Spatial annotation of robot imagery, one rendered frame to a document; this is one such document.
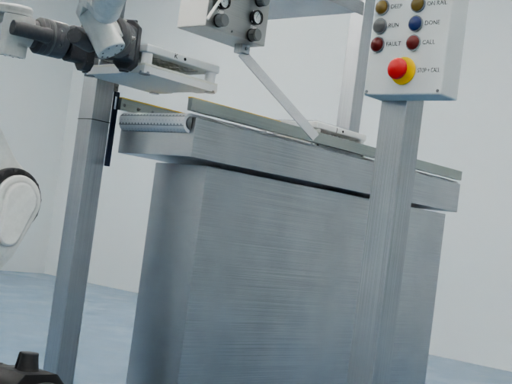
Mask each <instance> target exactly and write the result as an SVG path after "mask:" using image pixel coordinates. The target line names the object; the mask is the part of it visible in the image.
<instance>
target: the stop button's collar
mask: <svg viewBox="0 0 512 384"><path fill-rule="evenodd" d="M402 59H404V60H405V61H406V63H407V71H406V73H405V75H404V76H403V77H402V78H400V79H392V80H393V81H394V82H395V83H396V84H399V85H405V84H407V83H409V82H410V81H411V80H412V79H413V77H414V74H415V69H416V68H415V64H414V61H413V60H412V59H410V58H408V57H402Z"/></svg>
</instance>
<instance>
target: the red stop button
mask: <svg viewBox="0 0 512 384"><path fill-rule="evenodd" d="M387 71H388V74H389V76H390V77H391V78H393V79H400V78H402V77H403V76H404V75H405V73H406V71H407V63H406V61H405V60H404V59H402V58H394V59H393V60H392V61H391V62H390V63H389V65H388V68H387Z"/></svg>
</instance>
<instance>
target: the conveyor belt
mask: <svg viewBox="0 0 512 384"><path fill-rule="evenodd" d="M188 117H198V118H201V119H204V120H210V121H213V122H217V123H222V124H225V125H229V126H234V127H237V128H240V129H244V130H249V131H252V132H256V133H261V134H264V135H268V136H273V137H277V138H280V139H285V140H288V141H291V142H297V143H300V144H303V145H307V146H312V147H316V148H319V149H324V150H328V151H331V152H336V153H339V154H342V155H348V156H351V157H354V158H360V159H363V160H367V161H370V162H374V160H372V159H368V158H363V157H360V156H356V155H351V154H348V153H345V152H339V151H336V150H333V149H328V148H325V147H321V146H316V145H313V144H309V143H306V142H301V141H298V140H294V139H289V138H286V137H282V136H277V135H274V134H271V133H266V132H262V131H259V130H253V129H250V128H247V127H244V126H239V125H235V124H232V123H227V122H223V121H220V120H215V119H212V118H209V117H203V116H200V115H196V114H178V113H123V114H121V115H120V118H119V126H120V128H121V129H122V130H123V131H134V132H159V133H190V130H189V129H188V128H187V127H186V120H187V118H188ZM415 173H418V174H423V175H426V176H429V177H432V178H438V179H441V180H445V181H450V182H453V183H457V184H458V182H457V181H452V180H449V179H446V178H440V177H437V176H434V175H431V174H425V173H422V172H419V171H415Z"/></svg>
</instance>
